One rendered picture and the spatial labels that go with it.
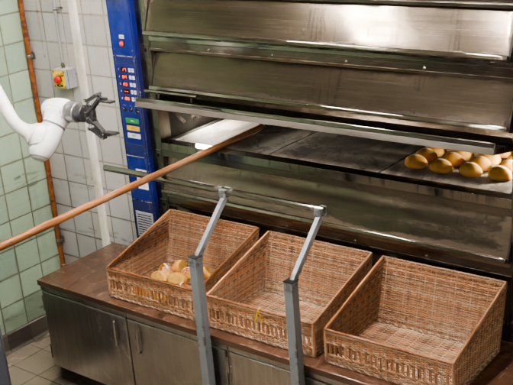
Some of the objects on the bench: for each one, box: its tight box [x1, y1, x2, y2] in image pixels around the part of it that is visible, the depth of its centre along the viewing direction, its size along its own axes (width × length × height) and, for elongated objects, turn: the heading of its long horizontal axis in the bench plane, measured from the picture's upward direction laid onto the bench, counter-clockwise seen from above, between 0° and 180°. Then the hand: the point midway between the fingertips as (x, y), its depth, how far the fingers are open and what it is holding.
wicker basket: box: [206, 230, 373, 358], centre depth 406 cm, size 49×56×28 cm
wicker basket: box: [106, 209, 260, 321], centre depth 442 cm, size 49×56×28 cm
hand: (113, 118), depth 397 cm, fingers open, 13 cm apart
